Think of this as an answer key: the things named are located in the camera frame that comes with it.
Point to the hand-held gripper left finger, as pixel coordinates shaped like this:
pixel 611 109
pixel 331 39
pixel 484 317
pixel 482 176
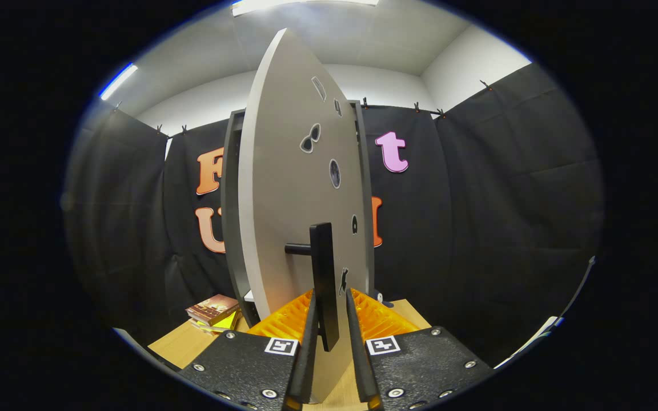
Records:
pixel 306 365

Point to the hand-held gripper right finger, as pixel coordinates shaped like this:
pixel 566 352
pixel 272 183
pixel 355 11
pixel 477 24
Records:
pixel 358 365

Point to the grey shoe cabinet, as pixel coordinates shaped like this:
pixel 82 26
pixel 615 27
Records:
pixel 231 228

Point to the beige shoe cabinet door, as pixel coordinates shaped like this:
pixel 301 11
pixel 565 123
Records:
pixel 283 200

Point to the yellow book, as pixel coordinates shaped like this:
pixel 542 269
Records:
pixel 223 323

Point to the brown book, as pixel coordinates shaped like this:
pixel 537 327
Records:
pixel 213 307

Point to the white panel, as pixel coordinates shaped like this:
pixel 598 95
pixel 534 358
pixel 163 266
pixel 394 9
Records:
pixel 526 342

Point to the black backdrop cloth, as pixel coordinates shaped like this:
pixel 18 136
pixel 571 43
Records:
pixel 477 228

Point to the narrow ceiling light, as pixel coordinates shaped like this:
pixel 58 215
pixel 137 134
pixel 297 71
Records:
pixel 117 81

